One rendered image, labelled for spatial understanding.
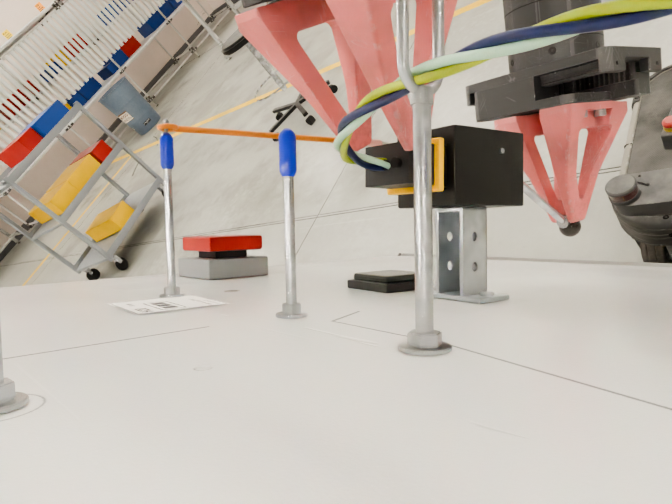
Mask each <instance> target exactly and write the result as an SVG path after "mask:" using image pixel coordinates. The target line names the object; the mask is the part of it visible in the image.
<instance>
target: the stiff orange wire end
mask: <svg viewBox="0 0 672 504"><path fill-rule="evenodd" d="M157 129H158V130H160V131H163V132H164V129H168V132H183V133H197V134H212V135H226V136H241V137H255V138H270V139H278V136H279V134H280V133H271V132H258V131H244V130H231V129H218V128H204V127H191V126H178V125H176V124H170V123H164V124H159V125H157ZM295 136H296V140H299V141H313V142H328V143H333V142H334V140H335V138H336V137H324V136H311V135H297V134H295ZM384 144H389V143H387V142H382V141H381V140H378V139H372V140H371V143H370V144H369V145H368V146H370V147H373V146H378V145H384Z"/></svg>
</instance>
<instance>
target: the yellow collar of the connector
mask: <svg viewBox="0 0 672 504"><path fill-rule="evenodd" d="M432 144H434V185H432V192H441V191H443V190H444V138H440V137H438V138H432ZM387 194H388V195H402V194H414V187H409V188H397V189H387Z"/></svg>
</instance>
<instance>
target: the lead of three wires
mask: <svg viewBox="0 0 672 504"><path fill-rule="evenodd" d="M424 63H425V62H423V63H421V64H419V65H417V66H415V67H413V68H411V72H412V75H413V76H414V80H415V83H416V84H417V85H421V84H422V85H424V84H425V83H429V82H428V80H427V79H426V73H427V72H429V71H426V70H425V68H424ZM409 93H410V91H409V90H408V89H406V87H405V86H404V84H403V83H402V81H401V79H400V77H398V78H397V79H396V80H395V81H394V82H392V83H389V84H386V85H383V86H381V87H379V88H377V89H375V90H373V91H372V92H370V93H369V94H367V95H366V96H365V97H364V98H363V99H362V100H361V101H360V102H359V104H358V105H357V107H356V108H355V110H353V111H352V112H350V113H348V114H347V115H346V116H344V117H343V118H342V120H341V121H340V123H339V125H338V129H337V131H338V135H337V136H336V138H335V140H334V142H333V144H334V148H335V149H336V150H337V151H339V152H340V156H341V159H342V160H343V161H344V162H346V163H348V164H353V165H359V166H360V167H362V168H365V169H368V170H373V171H384V170H382V169H383V167H384V168H386V169H389V168H390V166H391V165H390V163H388V162H385V161H383V159H386V158H375V157H372V156H368V155H366V154H363V153H360V152H356V151H354V150H353V149H352V147H351V146H350V144H349V142H350V139H351V136H352V134H353V131H354V130H356V129H357V128H358V127H359V126H360V125H361V124H363V123H364V122H365V121H366V120H367V119H368V118H369V117H370V116H371V115H372V114H373V113H374V112H375V111H376V110H377V109H379V108H382V107H384V106H386V105H388V104H390V103H392V102H394V101H396V100H398V99H400V98H402V97H404V96H406V95H407V94H409ZM386 160H387V159H386Z"/></svg>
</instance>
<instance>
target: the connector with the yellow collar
mask: <svg viewBox="0 0 672 504"><path fill-rule="evenodd" d="M365 154H366V155H368V156H372V157H375V158H386V159H387V160H386V159H383V161H385V162H388V163H390V165H391V166H390V168H389V169H386V168H384V167H383V169H382V170H384V171H373V170H368V169H365V187H368V188H382V189H397V188H409V187H414V183H413V150H411V151H405V150H404V149H403V147H402V145H401V143H400V142H395V143H389V144H384V145H378V146H373V147H367V148H365ZM432 185H434V144H432ZM444 188H447V146H444Z"/></svg>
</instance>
